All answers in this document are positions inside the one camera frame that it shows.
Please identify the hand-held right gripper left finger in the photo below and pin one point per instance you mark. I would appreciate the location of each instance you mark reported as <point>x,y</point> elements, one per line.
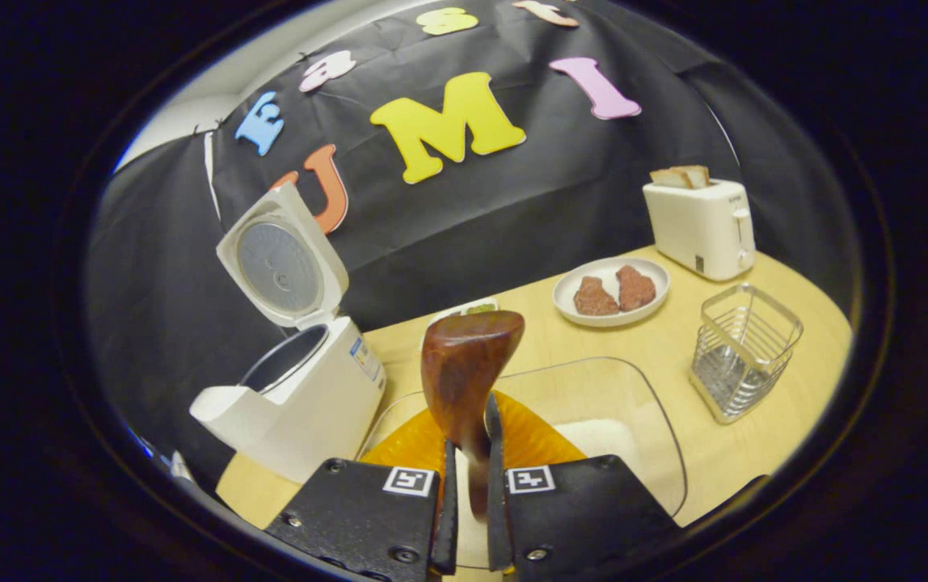
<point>445,525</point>

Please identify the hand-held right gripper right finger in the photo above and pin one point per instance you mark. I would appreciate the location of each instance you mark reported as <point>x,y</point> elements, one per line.
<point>498,517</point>

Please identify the brown wooden spoon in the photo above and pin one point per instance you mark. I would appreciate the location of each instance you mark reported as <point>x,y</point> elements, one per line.
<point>468,364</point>

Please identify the white rice cooker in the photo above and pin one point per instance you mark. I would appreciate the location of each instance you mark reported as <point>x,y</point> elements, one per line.
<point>318,404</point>

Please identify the clear plastic tray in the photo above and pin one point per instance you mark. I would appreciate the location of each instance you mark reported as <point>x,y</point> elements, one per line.
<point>593,388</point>

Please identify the white divided condiment dish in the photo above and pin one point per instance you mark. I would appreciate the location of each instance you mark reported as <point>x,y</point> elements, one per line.
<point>476,308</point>

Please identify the white round plate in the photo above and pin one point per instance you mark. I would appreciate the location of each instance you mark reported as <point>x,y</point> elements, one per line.
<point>565,295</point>

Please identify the brown meat piece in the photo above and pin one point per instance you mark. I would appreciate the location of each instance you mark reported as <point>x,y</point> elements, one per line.
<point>595,297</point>
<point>635,288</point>

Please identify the white toaster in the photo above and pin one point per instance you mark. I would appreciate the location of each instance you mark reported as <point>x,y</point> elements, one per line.
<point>694,230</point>

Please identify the toast slice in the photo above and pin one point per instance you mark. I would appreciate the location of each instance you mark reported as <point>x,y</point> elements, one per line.
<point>664,178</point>
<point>698,175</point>

